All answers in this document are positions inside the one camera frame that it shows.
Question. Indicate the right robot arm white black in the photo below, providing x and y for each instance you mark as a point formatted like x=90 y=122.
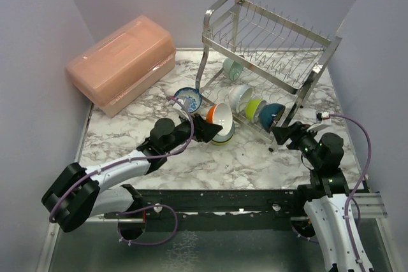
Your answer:
x=327 y=199

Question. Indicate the white grey bottom bowl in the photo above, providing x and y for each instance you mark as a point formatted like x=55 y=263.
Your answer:
x=239 y=96

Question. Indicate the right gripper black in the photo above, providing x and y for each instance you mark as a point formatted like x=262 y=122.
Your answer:
x=282 y=134

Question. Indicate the yellow-green bottom bowl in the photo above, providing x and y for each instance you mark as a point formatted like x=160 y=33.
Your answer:
x=219 y=143

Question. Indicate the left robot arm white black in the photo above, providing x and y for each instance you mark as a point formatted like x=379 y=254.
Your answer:
x=102 y=176

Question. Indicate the mint green brown-rimmed bowl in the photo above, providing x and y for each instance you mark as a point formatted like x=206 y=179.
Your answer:
x=232 y=70

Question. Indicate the pink plastic storage box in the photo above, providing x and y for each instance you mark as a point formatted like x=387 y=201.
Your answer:
x=121 y=67

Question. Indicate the lime green white bowl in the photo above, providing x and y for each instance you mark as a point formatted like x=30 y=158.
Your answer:
x=253 y=108

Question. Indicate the dark teal beige bowl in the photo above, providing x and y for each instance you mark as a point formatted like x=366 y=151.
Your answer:
x=269 y=114

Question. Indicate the grey patterned bowl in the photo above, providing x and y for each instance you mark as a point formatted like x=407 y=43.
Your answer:
x=231 y=132

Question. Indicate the blue white patterned bowl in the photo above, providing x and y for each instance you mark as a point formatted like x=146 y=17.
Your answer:
x=192 y=95

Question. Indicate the stainless steel dish rack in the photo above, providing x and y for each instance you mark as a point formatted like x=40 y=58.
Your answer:
x=282 y=59

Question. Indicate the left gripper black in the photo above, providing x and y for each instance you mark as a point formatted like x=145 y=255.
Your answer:
x=205 y=132

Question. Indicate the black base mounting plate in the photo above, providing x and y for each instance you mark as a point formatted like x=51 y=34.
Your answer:
x=199 y=210

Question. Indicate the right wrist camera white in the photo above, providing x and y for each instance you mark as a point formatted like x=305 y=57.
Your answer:
x=323 y=121

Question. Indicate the white orange bowl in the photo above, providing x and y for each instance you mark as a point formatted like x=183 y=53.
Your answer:
x=221 y=114

